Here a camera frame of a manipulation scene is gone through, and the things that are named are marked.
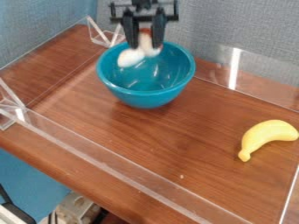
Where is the clear acrylic barrier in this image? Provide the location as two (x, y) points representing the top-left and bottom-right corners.
(191, 43), (299, 113)
(0, 104), (255, 224)

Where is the clear acrylic front barrier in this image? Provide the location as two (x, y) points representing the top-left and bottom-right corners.
(0, 104), (255, 224)

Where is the clear acrylic back barrier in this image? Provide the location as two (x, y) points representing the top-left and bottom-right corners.
(191, 43), (299, 113)

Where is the white and red toy mushroom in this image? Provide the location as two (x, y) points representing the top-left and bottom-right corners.
(116, 28), (163, 67)

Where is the clear acrylic left bracket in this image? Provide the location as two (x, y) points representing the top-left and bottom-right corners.
(0, 78), (27, 130)

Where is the blue bowl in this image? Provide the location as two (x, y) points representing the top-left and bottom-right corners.
(96, 42), (196, 109)

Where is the white block under table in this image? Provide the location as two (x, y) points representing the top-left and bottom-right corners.
(47, 192), (100, 224)

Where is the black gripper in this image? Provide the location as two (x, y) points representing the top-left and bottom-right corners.
(108, 0), (179, 49)

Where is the clear acrylic corner bracket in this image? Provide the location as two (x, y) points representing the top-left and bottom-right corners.
(87, 16), (125, 48)

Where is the yellow toy banana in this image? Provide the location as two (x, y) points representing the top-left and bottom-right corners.
(237, 120), (299, 162)

